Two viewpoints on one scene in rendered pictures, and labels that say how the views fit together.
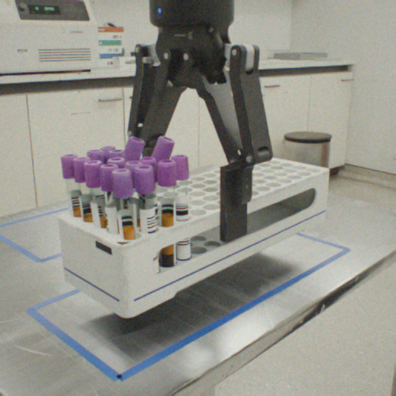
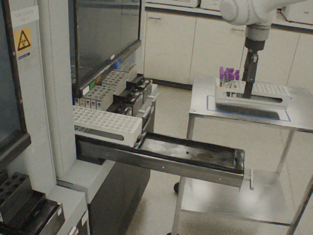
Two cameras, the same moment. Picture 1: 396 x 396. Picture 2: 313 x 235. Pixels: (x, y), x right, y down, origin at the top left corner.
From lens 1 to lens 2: 89 cm
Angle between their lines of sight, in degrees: 49
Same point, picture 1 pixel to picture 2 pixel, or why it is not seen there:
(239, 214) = (248, 93)
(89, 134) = not seen: outside the picture
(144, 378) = (210, 111)
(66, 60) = not seen: outside the picture
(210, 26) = (252, 50)
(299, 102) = not seen: outside the picture
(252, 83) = (254, 65)
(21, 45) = (306, 10)
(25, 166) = (287, 65)
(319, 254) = (280, 118)
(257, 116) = (253, 72)
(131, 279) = (217, 94)
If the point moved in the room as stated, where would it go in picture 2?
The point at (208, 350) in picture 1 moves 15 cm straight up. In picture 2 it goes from (225, 114) to (232, 79)
